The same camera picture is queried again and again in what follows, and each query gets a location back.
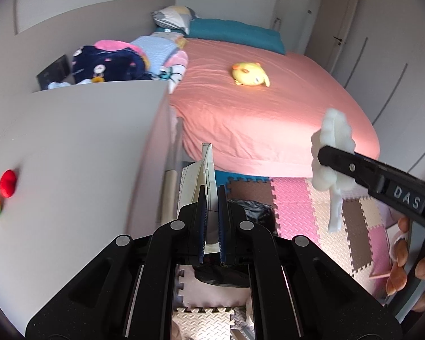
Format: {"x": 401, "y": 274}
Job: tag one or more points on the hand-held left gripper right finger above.
{"x": 222, "y": 226}

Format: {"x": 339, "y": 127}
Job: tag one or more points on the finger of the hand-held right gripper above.
{"x": 340, "y": 159}

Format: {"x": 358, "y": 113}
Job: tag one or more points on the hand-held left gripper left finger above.
{"x": 202, "y": 226}

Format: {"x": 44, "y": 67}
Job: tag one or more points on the white fluffy cloth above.
{"x": 334, "y": 131}

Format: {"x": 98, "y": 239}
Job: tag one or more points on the black trash bag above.
{"x": 258, "y": 216}

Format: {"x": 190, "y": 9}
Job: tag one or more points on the white paper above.
{"x": 207, "y": 170}

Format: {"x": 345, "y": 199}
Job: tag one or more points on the person's right hand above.
{"x": 398, "y": 255}

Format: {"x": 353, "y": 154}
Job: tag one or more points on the bed with pink sheet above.
{"x": 269, "y": 124}

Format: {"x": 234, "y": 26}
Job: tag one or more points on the white wardrobe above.
{"x": 393, "y": 88}

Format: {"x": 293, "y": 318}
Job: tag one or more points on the yellow plush duck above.
{"x": 249, "y": 74}

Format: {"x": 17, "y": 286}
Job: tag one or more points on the teal pillow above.
{"x": 233, "y": 35}

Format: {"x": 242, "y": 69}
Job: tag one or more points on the light blue blanket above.
{"x": 156, "y": 51}

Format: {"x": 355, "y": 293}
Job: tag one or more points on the navy cartoon print blanket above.
{"x": 106, "y": 63}

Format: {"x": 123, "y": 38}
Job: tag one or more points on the red soft toy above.
{"x": 7, "y": 183}

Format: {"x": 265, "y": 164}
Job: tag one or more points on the small white blue toy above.
{"x": 58, "y": 85}

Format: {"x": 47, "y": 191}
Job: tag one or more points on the pink blanket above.
{"x": 111, "y": 45}

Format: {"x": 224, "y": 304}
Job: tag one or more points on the patchwork patterned pillow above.
{"x": 173, "y": 17}

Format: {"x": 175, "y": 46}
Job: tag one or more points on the black wall socket panel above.
{"x": 55, "y": 71}

